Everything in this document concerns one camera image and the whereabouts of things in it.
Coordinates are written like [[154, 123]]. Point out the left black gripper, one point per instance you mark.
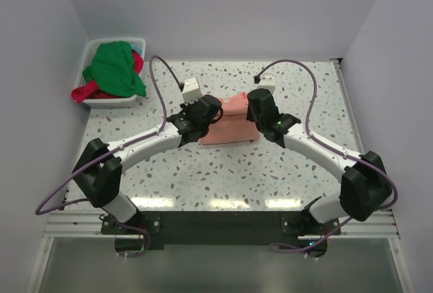
[[185, 108]]

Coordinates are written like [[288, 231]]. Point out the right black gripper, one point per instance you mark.
[[249, 118]]

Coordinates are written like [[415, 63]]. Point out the salmon pink t shirt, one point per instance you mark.
[[233, 127]]

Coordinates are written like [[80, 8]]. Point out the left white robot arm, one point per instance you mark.
[[99, 169]]

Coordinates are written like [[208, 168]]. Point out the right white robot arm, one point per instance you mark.
[[364, 184]]

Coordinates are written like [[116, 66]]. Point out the white laundry basket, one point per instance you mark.
[[137, 44]]

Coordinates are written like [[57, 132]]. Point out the green t shirt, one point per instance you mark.
[[112, 68]]

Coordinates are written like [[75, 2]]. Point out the red t shirt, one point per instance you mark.
[[93, 92]]

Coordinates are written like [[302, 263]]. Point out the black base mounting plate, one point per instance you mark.
[[224, 228]]

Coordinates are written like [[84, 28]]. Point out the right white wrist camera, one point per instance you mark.
[[265, 81]]

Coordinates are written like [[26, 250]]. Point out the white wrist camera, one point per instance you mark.
[[265, 81], [191, 91]]

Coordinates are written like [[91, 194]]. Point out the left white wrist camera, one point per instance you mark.
[[191, 91]]

